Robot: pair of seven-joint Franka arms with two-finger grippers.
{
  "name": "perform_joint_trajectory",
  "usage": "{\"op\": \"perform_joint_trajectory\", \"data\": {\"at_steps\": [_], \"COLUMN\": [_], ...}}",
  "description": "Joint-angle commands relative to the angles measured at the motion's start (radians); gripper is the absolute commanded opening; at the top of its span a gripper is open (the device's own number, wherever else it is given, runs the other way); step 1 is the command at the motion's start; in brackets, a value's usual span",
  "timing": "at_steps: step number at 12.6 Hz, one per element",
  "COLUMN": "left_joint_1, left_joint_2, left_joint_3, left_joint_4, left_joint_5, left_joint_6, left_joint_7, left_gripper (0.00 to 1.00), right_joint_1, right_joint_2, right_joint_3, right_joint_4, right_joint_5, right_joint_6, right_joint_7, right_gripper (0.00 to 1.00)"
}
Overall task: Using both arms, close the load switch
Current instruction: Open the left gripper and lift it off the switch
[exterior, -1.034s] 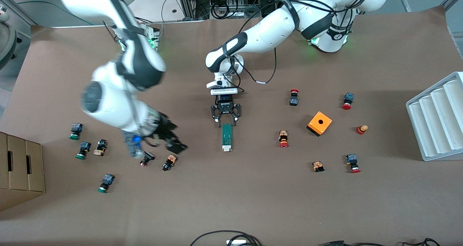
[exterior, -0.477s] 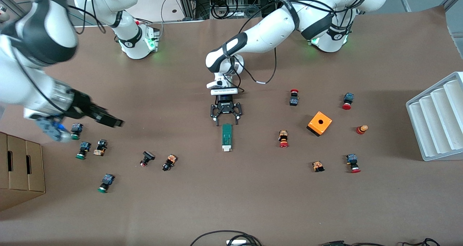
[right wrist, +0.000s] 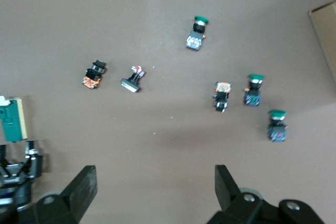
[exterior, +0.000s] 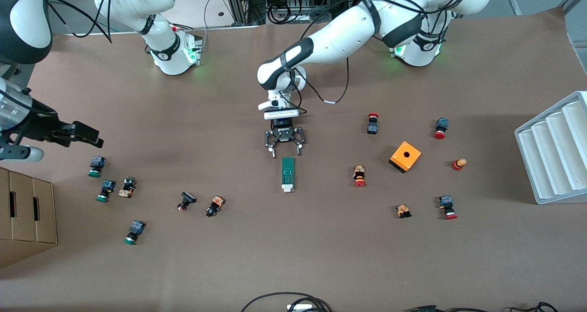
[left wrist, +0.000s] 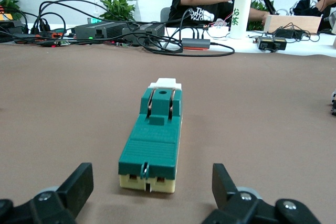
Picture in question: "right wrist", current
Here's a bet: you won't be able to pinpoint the green load switch white handle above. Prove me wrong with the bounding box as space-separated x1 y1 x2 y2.
0 95 29 143

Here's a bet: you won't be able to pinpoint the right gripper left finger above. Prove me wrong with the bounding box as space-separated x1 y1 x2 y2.
0 165 98 224

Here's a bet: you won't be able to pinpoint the black selector orange contact block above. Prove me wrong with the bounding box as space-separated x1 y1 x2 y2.
80 60 108 90

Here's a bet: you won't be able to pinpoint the brown cardboard box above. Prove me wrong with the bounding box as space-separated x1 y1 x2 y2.
307 0 336 91

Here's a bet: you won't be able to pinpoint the black flat-head switch red terminals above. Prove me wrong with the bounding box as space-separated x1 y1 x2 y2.
120 65 146 94

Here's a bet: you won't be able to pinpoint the green pushbutton blue contact block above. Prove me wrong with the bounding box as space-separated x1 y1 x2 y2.
243 73 266 108
267 109 288 143
185 15 211 51

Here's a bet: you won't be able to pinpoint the black button orange contact block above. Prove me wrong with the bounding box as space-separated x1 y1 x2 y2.
212 81 232 112

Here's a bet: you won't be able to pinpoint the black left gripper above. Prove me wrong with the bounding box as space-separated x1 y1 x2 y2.
0 140 44 208

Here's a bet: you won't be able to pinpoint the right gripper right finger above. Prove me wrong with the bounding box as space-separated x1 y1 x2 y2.
207 165 325 224

